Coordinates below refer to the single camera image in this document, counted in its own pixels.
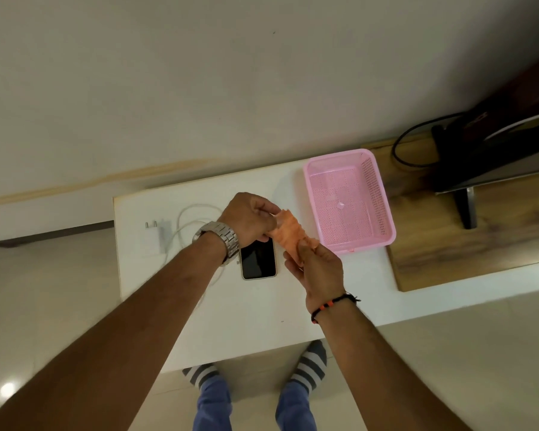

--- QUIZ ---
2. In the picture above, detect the person's right hand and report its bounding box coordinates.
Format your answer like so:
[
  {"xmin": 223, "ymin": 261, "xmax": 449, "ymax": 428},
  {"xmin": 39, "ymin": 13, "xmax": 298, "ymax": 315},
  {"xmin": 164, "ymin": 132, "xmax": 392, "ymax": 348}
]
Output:
[{"xmin": 283, "ymin": 239, "xmax": 346, "ymax": 312}]

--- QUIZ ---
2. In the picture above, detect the person's left hand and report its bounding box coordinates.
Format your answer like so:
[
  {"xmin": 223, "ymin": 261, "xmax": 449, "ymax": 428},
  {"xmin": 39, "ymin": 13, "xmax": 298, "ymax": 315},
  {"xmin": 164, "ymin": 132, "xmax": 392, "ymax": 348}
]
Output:
[{"xmin": 217, "ymin": 192, "xmax": 283, "ymax": 248}]

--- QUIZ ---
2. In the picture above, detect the orange cleaning cloth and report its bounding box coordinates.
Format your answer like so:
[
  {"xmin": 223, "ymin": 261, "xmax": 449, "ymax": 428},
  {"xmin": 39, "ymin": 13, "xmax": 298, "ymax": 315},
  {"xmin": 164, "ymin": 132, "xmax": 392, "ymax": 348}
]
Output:
[{"xmin": 268, "ymin": 208, "xmax": 319, "ymax": 265}]

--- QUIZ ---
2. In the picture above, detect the black smartphone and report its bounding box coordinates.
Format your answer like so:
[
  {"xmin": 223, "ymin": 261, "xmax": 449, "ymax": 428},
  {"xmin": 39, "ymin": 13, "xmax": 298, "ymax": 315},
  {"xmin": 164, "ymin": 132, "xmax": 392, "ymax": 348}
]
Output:
[{"xmin": 239, "ymin": 235, "xmax": 278, "ymax": 281}]

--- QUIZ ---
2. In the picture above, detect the white charging cable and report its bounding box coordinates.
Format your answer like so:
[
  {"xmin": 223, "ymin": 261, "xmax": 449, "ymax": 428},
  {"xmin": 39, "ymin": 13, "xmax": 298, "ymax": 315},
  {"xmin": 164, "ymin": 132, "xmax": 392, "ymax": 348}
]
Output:
[{"xmin": 172, "ymin": 203, "xmax": 225, "ymax": 310}]

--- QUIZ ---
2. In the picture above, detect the white charger adapter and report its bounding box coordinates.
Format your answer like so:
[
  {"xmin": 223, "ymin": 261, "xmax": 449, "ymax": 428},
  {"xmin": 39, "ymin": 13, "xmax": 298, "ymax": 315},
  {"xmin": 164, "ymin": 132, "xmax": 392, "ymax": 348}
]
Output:
[{"xmin": 144, "ymin": 218, "xmax": 172, "ymax": 255}]

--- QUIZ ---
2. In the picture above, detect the person's left forearm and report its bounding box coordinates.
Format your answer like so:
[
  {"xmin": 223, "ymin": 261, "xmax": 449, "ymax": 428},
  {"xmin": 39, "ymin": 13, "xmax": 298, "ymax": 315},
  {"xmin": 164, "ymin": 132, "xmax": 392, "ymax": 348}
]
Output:
[{"xmin": 0, "ymin": 233, "xmax": 228, "ymax": 431}]

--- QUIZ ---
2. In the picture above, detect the person's right forearm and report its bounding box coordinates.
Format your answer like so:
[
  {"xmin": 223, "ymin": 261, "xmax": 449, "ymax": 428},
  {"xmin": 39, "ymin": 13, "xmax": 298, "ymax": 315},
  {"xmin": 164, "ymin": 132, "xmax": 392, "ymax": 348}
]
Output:
[{"xmin": 316, "ymin": 300, "xmax": 473, "ymax": 431}]

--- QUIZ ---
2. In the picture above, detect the person's right striped sock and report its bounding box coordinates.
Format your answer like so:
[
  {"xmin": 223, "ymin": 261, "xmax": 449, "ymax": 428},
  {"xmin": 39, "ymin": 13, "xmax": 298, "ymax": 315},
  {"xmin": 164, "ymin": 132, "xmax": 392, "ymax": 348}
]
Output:
[{"xmin": 288, "ymin": 339, "xmax": 329, "ymax": 393}]

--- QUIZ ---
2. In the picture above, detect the person's striped sock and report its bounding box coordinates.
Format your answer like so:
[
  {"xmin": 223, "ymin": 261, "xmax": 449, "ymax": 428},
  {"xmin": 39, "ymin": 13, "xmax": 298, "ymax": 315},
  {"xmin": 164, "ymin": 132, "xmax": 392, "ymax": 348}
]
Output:
[
  {"xmin": 181, "ymin": 363, "xmax": 221, "ymax": 390},
  {"xmin": 288, "ymin": 339, "xmax": 329, "ymax": 393}
]

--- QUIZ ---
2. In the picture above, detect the person's right jeans leg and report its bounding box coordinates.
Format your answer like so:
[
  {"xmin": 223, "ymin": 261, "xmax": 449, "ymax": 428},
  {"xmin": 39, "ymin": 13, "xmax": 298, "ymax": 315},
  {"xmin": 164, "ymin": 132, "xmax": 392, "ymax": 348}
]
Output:
[{"xmin": 274, "ymin": 381, "xmax": 317, "ymax": 431}]

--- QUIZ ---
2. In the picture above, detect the person's jeans leg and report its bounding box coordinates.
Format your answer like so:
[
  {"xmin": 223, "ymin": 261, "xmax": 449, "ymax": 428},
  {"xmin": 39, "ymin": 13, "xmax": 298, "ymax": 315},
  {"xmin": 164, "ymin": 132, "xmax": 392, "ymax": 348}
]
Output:
[
  {"xmin": 274, "ymin": 381, "xmax": 317, "ymax": 431},
  {"xmin": 193, "ymin": 375, "xmax": 233, "ymax": 431}
]

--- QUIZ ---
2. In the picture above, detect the person's left striped sock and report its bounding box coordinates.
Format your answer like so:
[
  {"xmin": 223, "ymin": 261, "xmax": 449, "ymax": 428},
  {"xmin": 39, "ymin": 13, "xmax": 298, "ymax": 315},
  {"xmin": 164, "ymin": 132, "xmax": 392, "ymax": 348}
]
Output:
[{"xmin": 181, "ymin": 363, "xmax": 221, "ymax": 390}]

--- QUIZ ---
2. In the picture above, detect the person's left jeans leg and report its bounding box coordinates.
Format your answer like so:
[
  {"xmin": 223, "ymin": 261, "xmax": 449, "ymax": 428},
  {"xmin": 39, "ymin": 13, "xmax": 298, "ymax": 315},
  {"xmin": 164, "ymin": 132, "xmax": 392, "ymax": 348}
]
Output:
[{"xmin": 193, "ymin": 375, "xmax": 233, "ymax": 431}]

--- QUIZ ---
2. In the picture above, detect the silver metal wristwatch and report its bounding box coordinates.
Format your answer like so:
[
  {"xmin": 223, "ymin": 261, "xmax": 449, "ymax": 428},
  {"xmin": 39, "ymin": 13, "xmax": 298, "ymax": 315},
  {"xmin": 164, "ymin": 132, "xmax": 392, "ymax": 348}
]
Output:
[{"xmin": 192, "ymin": 221, "xmax": 242, "ymax": 266}]

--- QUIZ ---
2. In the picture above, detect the pink plastic basket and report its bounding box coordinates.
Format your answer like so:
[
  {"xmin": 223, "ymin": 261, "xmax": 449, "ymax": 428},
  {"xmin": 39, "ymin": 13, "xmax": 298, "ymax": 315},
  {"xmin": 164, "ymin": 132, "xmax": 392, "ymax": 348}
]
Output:
[{"xmin": 302, "ymin": 148, "xmax": 397, "ymax": 256}]

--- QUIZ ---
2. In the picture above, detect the brown wooden board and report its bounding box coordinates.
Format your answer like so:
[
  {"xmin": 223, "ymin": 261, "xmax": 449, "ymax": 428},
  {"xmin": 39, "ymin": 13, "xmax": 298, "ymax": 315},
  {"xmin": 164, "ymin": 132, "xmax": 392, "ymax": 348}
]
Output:
[{"xmin": 364, "ymin": 134, "xmax": 539, "ymax": 293}]

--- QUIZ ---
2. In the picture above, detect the black television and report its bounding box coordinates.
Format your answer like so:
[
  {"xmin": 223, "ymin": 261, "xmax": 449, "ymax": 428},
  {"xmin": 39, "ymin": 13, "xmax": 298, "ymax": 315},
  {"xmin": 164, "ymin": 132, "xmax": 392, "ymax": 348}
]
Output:
[{"xmin": 431, "ymin": 53, "xmax": 539, "ymax": 230}]

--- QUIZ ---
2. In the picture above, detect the black thread bracelet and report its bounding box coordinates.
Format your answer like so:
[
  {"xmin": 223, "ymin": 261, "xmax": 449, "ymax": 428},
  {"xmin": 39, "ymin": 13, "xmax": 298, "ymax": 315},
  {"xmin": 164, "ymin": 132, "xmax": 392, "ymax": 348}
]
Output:
[{"xmin": 310, "ymin": 293, "xmax": 362, "ymax": 325}]

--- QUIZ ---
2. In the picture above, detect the black power cable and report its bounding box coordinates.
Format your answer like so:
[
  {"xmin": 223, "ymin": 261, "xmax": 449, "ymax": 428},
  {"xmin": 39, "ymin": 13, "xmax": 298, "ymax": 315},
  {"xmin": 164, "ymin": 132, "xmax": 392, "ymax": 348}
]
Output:
[{"xmin": 391, "ymin": 111, "xmax": 466, "ymax": 169}]

